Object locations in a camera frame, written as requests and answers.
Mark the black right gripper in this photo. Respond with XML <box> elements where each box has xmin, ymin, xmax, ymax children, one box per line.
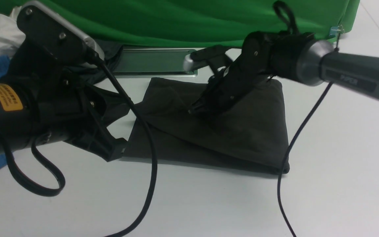
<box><xmin>189</xmin><ymin>31</ymin><xmax>282</xmax><ymax>116</ymax></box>

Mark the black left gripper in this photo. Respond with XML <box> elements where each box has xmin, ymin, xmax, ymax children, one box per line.
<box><xmin>9</xmin><ymin>40</ymin><xmax>130</xmax><ymax>162</ymax></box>

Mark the gray long-sleeved shirt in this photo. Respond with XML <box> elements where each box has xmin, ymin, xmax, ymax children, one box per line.
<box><xmin>136</xmin><ymin>78</ymin><xmax>289</xmax><ymax>174</ymax></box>

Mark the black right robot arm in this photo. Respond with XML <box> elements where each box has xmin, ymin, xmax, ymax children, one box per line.
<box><xmin>184</xmin><ymin>31</ymin><xmax>379</xmax><ymax>117</ymax></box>

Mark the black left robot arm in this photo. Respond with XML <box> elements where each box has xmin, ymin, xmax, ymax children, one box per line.
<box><xmin>0</xmin><ymin>40</ymin><xmax>130</xmax><ymax>161</ymax></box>

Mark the dark teal shirt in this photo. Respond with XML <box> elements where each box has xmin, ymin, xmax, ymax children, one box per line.
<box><xmin>65</xmin><ymin>39</ymin><xmax>123</xmax><ymax>85</ymax></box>

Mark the green backdrop cloth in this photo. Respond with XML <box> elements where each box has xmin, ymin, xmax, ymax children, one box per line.
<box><xmin>0</xmin><ymin>0</ymin><xmax>360</xmax><ymax>47</ymax></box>

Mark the blue binder clip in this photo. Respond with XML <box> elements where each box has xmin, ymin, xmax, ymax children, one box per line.
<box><xmin>328</xmin><ymin>24</ymin><xmax>345</xmax><ymax>38</ymax></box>

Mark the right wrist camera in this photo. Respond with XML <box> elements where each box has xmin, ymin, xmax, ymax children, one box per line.
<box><xmin>183</xmin><ymin>45</ymin><xmax>233</xmax><ymax>74</ymax></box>

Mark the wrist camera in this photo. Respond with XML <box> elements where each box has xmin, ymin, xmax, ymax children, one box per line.
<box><xmin>16</xmin><ymin>0</ymin><xmax>105</xmax><ymax>68</ymax></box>
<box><xmin>183</xmin><ymin>45</ymin><xmax>233</xmax><ymax>74</ymax></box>

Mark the black left camera cable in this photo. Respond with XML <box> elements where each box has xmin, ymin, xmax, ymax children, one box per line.
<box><xmin>0</xmin><ymin>59</ymin><xmax>159</xmax><ymax>237</ymax></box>

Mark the black camera cable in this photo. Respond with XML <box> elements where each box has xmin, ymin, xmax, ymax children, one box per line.
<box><xmin>273</xmin><ymin>0</ymin><xmax>341</xmax><ymax>237</ymax></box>
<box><xmin>0</xmin><ymin>59</ymin><xmax>159</xmax><ymax>237</ymax></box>

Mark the metal table cable tray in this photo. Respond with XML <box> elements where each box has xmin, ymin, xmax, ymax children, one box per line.
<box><xmin>112</xmin><ymin>46</ymin><xmax>198</xmax><ymax>78</ymax></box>

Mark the black right camera cable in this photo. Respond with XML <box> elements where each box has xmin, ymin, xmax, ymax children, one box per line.
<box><xmin>273</xmin><ymin>0</ymin><xmax>341</xmax><ymax>237</ymax></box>

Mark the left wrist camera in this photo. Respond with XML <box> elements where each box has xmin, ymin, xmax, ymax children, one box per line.
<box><xmin>16</xmin><ymin>0</ymin><xmax>105</xmax><ymax>68</ymax></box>

